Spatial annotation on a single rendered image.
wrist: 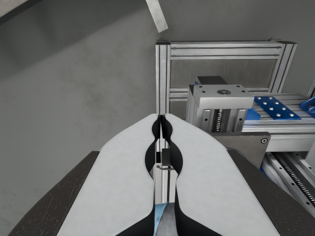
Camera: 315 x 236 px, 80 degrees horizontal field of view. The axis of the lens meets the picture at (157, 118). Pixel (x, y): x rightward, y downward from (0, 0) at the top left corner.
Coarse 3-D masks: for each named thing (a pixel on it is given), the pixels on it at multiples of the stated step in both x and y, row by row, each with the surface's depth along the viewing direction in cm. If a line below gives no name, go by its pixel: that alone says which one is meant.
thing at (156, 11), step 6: (150, 0) 51; (156, 0) 51; (150, 6) 52; (156, 6) 52; (150, 12) 53; (156, 12) 53; (156, 18) 53; (162, 18) 53; (156, 24) 54; (162, 24) 54; (162, 30) 55
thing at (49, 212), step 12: (96, 156) 8; (84, 168) 7; (60, 180) 7; (72, 180) 7; (84, 180) 7; (48, 192) 7; (60, 192) 6; (72, 192) 6; (36, 204) 6; (48, 204) 6; (60, 204) 6; (72, 204) 6; (24, 216) 6; (36, 216) 6; (48, 216) 6; (60, 216) 6; (24, 228) 5; (36, 228) 5; (48, 228) 5
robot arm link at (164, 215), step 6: (156, 204) 42; (162, 204) 40; (168, 204) 40; (156, 210) 38; (162, 210) 38; (168, 210) 38; (156, 216) 37; (162, 216) 37; (168, 216) 37; (174, 216) 36; (156, 222) 36; (162, 222) 36; (168, 222) 36; (174, 222) 36; (156, 228) 35; (162, 228) 35; (168, 228) 35; (174, 228) 35; (156, 234) 35; (162, 234) 35; (168, 234) 34; (174, 234) 34
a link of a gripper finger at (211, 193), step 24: (168, 120) 11; (192, 144) 9; (216, 144) 9; (192, 168) 7; (216, 168) 7; (192, 192) 6; (216, 192) 6; (240, 192) 6; (192, 216) 6; (216, 216) 6; (240, 216) 6; (264, 216) 6
